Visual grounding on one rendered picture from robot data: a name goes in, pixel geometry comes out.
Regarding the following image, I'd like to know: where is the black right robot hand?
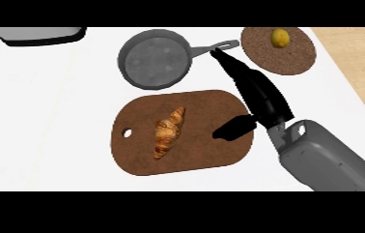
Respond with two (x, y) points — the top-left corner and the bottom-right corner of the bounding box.
(208, 47), (297, 141)

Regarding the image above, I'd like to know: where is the grey frying pan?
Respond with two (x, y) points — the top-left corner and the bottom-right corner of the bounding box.
(116, 28), (241, 91)

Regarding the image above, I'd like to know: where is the yellow lemon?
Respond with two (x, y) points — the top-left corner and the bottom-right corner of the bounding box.
(269, 28), (293, 49)

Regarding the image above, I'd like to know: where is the brown wooden cutting board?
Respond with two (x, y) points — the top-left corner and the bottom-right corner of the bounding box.
(110, 89), (255, 177)

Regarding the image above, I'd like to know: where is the golden brown croissant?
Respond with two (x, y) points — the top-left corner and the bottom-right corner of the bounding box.
(153, 106), (187, 161)

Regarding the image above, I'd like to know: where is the round brown cork placemat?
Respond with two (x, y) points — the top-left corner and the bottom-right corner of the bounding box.
(240, 27), (318, 76)

